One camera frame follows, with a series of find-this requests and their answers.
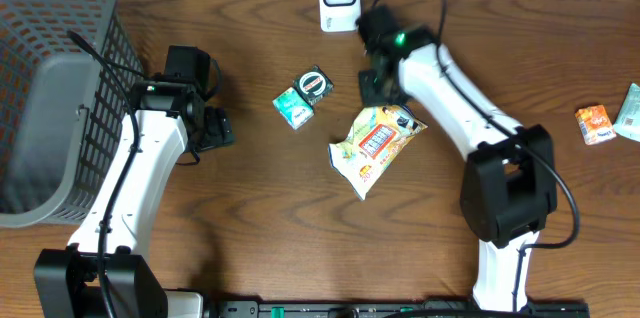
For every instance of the light teal snack packet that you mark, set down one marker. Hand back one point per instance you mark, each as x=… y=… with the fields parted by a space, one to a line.
x=627 y=121

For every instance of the dark grey plastic mesh basket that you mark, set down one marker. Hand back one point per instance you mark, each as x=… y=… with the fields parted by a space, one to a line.
x=61 y=111

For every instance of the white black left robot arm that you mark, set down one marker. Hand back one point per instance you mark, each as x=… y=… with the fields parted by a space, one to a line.
x=103 y=271

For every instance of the orange snack packet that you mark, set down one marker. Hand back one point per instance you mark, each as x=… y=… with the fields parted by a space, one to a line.
x=595 y=125

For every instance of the yellow red snack bag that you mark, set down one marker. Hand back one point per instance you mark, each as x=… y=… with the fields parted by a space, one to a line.
x=377 y=135

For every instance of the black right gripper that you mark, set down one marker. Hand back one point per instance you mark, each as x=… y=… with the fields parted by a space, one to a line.
x=368 y=94

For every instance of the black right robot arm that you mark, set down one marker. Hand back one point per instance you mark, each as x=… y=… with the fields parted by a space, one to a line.
x=507 y=190

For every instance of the dark green round packet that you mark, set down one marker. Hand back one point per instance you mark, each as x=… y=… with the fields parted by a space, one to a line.
x=313 y=85

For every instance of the teal white tissue packet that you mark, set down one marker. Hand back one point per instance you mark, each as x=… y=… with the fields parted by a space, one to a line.
x=294 y=109

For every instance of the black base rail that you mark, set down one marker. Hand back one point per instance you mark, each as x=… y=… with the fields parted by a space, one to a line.
x=432 y=308

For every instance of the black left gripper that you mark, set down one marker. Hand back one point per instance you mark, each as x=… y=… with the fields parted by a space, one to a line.
x=215 y=128

